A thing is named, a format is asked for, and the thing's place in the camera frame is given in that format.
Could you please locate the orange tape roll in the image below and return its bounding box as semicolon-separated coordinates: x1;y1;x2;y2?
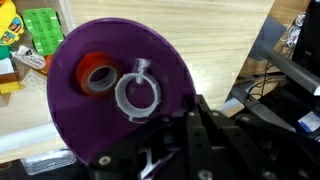
75;52;122;96

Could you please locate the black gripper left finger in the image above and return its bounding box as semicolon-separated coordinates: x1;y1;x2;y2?
89;115;174;180

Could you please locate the yellow toy vehicle piece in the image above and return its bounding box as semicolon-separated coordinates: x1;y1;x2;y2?
0;0;24;46

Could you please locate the yellow toy block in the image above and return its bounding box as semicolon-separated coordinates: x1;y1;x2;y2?
0;81;24;94

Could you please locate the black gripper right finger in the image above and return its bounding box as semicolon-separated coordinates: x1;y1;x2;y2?
185;95;320;180

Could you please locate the green toy truck base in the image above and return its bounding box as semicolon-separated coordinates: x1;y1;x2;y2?
22;8;64;56

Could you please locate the purple plastic bowl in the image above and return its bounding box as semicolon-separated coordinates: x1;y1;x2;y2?
47;18;196;164

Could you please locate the white plastic ring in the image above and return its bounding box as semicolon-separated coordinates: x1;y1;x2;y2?
114;58;162;122

